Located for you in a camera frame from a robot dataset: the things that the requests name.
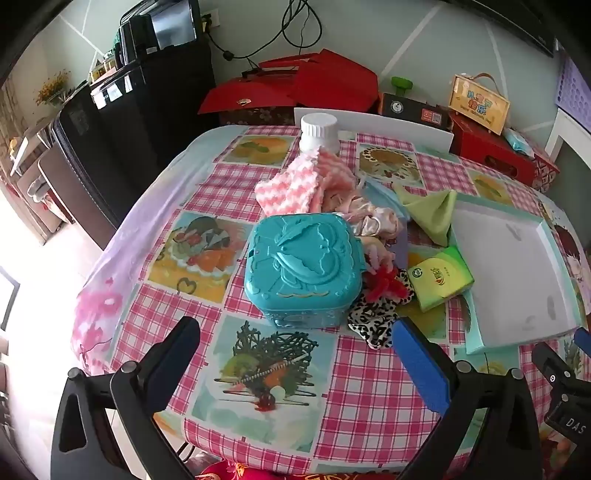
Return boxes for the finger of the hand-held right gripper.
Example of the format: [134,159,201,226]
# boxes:
[531,327,591,402]

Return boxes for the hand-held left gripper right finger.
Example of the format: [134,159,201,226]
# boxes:
[392,318,543,480]

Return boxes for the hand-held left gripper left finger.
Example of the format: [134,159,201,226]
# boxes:
[51,316,201,480]

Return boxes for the leopard print scrunchie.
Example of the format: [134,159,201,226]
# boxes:
[347,270,414,348]

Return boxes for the green tissue packet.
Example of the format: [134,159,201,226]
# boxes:
[407,246,476,313]

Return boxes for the white tray with teal rim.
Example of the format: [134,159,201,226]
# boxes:
[448,193,585,356]

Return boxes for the teal plastic storage box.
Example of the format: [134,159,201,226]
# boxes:
[244,213,370,329]

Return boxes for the green cloth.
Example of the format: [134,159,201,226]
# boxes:
[392,185,458,247]

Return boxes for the pink white knitted cloth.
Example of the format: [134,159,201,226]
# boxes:
[255,148,358,217]

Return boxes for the white plastic bottle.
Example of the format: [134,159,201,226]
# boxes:
[299,114,341,155]

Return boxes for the red scrunchie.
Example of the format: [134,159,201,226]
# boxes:
[365,268,407,305]

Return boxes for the red patterned cushion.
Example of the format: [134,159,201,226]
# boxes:
[198,462,324,480]

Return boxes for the pink satin scrunchie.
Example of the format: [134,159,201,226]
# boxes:
[332,196,404,241]

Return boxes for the red crate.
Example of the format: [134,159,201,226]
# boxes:
[450,113,559,192]

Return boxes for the teal packet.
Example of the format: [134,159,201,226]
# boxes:
[503,128,536,155]

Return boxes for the tall black cabinet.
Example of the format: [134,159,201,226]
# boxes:
[90,37,218,222]

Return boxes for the white board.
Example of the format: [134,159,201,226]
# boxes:
[294,107,455,153]

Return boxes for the dark floral box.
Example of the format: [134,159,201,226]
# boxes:
[219,106,296,127]

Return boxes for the black box with orange edge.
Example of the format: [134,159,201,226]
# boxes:
[379,92,453,132]

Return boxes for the red gift box with fan emblem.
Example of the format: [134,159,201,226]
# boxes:
[198,76,298,116]

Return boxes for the yellow cartoon gift box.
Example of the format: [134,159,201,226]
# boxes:
[449,73,511,136]

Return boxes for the purple perforated panel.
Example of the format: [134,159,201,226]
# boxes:
[556,51,591,112]

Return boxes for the yellow flowers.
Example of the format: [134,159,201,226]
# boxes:
[36,69,70,107]

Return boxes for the red gift bag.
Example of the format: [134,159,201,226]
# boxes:
[257,48,379,114]

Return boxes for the black appliance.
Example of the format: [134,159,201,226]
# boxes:
[119,0,204,63]

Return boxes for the white furniture frame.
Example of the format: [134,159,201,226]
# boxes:
[545,111,591,162]

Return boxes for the black cable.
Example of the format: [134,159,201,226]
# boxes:
[208,0,324,61]

